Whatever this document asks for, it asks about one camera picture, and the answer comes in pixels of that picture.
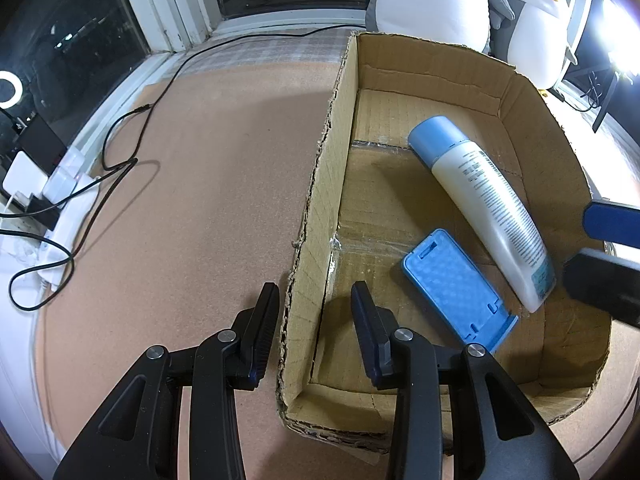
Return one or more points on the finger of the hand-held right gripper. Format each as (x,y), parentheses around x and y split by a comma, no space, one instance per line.
(600,285)
(612,222)

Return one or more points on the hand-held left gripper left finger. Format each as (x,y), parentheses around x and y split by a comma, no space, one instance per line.
(263,330)

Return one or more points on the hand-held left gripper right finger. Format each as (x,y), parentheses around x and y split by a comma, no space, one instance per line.
(365,340)

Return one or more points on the white bottle with blue cap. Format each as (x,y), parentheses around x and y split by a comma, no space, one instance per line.
(490,195)

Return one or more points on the cardboard box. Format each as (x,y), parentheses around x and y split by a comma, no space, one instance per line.
(380,200)

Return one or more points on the blue phone stand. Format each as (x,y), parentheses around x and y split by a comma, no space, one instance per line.
(450,280)

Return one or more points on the black stand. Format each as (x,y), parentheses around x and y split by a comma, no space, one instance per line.
(607,105)

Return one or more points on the brown felt mat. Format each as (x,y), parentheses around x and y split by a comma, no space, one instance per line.
(200,185)

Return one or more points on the bright lamp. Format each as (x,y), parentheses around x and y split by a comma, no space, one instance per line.
(622,35)

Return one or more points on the small grey penguin plush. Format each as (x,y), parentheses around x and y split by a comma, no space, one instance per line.
(535,35)

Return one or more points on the white power strip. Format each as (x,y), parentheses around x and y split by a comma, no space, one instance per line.
(75,195)

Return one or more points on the black plug adapter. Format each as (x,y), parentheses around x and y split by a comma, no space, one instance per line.
(42,210)

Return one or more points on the large grey penguin plush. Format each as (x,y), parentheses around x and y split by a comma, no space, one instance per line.
(430,0)

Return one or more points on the white charger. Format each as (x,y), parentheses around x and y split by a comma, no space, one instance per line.
(22,172)

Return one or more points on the black power bank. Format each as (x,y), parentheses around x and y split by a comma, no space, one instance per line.
(42,140)

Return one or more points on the white window frame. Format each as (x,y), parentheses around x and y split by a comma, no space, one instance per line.
(165,5)

